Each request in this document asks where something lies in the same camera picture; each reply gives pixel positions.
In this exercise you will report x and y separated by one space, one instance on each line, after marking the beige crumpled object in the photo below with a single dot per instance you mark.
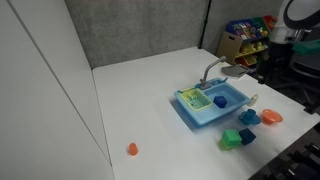
253 100

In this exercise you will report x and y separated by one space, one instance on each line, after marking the black vertical pole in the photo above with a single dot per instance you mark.
204 23

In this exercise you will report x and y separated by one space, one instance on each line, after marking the dark blue toy mug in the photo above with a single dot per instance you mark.
220 102

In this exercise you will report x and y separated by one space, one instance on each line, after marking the dark blue cube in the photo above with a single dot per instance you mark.
247 136

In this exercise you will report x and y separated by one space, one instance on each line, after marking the toy storage shelf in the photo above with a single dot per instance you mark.
248 36

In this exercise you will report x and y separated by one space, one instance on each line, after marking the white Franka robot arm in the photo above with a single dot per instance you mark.
300 13

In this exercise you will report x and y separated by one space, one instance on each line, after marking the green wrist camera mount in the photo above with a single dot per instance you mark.
306 47

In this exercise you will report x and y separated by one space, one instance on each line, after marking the light blue toy sink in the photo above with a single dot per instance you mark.
206 116

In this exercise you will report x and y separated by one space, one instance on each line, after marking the orange plate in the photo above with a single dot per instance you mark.
271 116

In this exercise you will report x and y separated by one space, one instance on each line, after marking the small orange cup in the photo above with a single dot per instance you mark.
133 149

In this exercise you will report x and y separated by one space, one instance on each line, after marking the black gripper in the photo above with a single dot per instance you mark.
305 66

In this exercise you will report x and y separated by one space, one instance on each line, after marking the light green cube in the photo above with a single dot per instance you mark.
225 146

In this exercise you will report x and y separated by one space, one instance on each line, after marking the blue saucer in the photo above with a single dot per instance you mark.
242 119

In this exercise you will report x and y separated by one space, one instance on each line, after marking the small blue cup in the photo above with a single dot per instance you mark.
250 114

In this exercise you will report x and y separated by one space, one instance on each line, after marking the grey toy faucet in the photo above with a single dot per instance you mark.
208 70

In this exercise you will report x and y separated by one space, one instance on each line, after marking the yellow-green dish rack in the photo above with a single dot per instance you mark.
196 99

